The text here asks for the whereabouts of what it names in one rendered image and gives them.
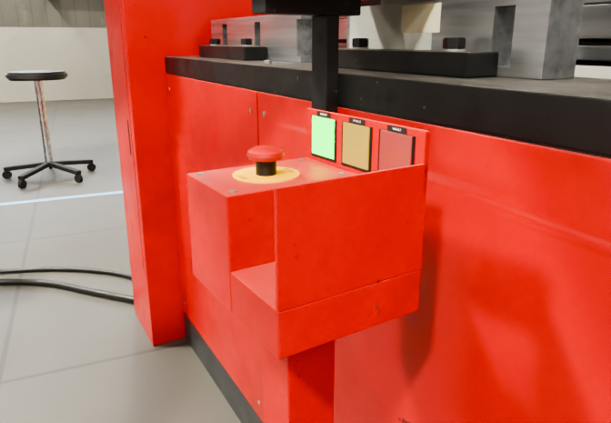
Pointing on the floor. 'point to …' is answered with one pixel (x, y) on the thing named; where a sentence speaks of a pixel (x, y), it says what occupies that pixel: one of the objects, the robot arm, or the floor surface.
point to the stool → (43, 129)
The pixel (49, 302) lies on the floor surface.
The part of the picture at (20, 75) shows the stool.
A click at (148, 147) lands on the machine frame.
